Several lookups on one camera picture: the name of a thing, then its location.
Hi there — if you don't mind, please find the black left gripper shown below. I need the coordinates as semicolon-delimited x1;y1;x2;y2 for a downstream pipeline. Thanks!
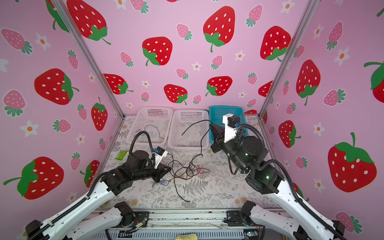
134;162;173;183

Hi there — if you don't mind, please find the black cable bundle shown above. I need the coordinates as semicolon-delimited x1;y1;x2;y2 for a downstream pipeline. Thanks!
149;152;212;203

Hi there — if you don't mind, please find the blue cable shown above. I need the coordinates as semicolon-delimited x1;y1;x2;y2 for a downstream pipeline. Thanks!
136;124;166;142

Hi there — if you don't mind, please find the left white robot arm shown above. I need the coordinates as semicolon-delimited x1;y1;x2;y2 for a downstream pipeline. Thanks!
26;147;171;240

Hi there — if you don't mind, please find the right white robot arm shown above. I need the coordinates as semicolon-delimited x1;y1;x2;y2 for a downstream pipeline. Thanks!
210;123;345;240

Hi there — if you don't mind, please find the teal plastic basket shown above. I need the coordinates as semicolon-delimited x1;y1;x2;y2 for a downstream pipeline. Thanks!
209;106;246;129

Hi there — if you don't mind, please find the middle white plastic basket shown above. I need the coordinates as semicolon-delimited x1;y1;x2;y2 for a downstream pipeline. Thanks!
167;110;210;151

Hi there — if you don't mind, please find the white plastic basket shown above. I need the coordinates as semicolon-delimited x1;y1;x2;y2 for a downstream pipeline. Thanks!
167;110;210;151
127;107;174;148

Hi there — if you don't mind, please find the green small packet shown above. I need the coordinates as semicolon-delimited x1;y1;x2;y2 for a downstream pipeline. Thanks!
115;150;129;161

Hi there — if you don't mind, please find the left white plastic basket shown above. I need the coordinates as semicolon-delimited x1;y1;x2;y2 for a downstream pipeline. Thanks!
127;107;174;148

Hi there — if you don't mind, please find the gold foil object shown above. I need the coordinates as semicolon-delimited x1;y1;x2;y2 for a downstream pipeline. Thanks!
176;234;198;240

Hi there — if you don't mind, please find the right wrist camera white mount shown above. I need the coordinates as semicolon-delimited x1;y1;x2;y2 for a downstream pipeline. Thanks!
223;114;240;143

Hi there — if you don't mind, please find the aluminium front rail base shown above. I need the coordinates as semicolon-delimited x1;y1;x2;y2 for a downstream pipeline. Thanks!
71;207;289;240

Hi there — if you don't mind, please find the aluminium corner post right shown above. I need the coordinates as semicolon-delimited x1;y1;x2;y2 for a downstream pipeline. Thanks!
258;0;321;118

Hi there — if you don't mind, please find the aluminium corner post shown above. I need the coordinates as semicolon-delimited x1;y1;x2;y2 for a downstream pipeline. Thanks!
258;0;321;118
50;0;125;118

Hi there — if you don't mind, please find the aluminium corner post left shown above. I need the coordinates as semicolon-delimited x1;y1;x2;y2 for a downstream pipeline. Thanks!
50;0;125;118

